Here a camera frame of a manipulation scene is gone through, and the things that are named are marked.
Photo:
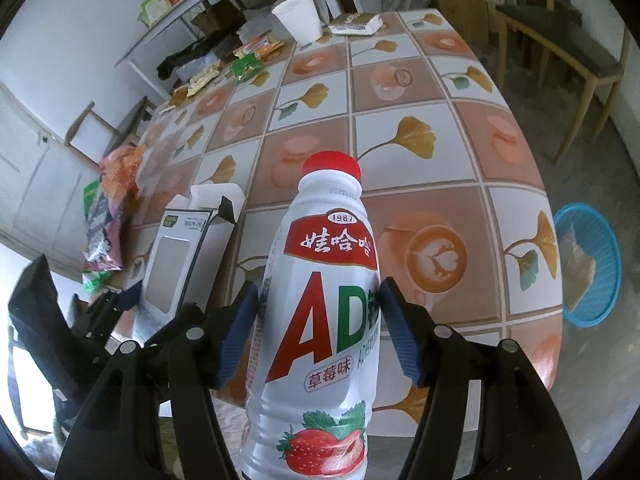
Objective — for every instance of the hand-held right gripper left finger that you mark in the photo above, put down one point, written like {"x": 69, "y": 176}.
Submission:
{"x": 235, "y": 340}

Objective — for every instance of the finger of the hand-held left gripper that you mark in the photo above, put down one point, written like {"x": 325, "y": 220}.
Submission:
{"x": 227, "y": 212}
{"x": 131, "y": 294}

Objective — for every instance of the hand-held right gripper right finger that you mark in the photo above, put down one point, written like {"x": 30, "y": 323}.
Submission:
{"x": 402, "y": 335}

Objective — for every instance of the white box with window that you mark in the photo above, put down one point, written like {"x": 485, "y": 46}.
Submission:
{"x": 170, "y": 270}

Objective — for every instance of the white bottle with red cap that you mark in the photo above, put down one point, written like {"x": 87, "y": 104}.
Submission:
{"x": 320, "y": 310}

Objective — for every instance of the blue plastic basket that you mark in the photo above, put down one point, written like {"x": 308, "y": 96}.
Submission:
{"x": 607, "y": 270}

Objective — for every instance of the pink snack bag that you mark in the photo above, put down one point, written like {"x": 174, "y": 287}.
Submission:
{"x": 105, "y": 240}

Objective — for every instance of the green snack bag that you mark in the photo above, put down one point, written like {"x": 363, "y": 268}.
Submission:
{"x": 90, "y": 200}

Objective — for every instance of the yellow snack packet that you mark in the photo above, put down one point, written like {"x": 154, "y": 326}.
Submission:
{"x": 205, "y": 81}

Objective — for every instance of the white cabinet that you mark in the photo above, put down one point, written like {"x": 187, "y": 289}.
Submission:
{"x": 35, "y": 180}

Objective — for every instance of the small green snack packet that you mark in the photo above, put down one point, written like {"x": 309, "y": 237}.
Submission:
{"x": 247, "y": 67}

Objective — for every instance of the black bag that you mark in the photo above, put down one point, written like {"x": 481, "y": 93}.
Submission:
{"x": 195, "y": 55}

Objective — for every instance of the orange snack packet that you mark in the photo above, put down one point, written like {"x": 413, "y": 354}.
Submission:
{"x": 260, "y": 49}

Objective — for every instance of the wooden chair with dark seat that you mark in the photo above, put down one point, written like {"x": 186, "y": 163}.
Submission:
{"x": 565, "y": 45}
{"x": 82, "y": 125}

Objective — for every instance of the patterned tablecloth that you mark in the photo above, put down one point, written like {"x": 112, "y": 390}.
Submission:
{"x": 425, "y": 160}

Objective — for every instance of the crumpled pale plastic bag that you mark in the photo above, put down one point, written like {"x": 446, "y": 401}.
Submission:
{"x": 575, "y": 260}

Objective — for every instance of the white side table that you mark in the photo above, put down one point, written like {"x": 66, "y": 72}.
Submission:
{"x": 165, "y": 25}

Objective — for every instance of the white paper cup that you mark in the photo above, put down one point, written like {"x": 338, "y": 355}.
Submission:
{"x": 300, "y": 20}

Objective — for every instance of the small flat packet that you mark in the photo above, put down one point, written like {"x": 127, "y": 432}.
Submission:
{"x": 356, "y": 23}

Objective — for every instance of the cardboard box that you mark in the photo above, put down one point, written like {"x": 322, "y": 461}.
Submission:
{"x": 462, "y": 22}

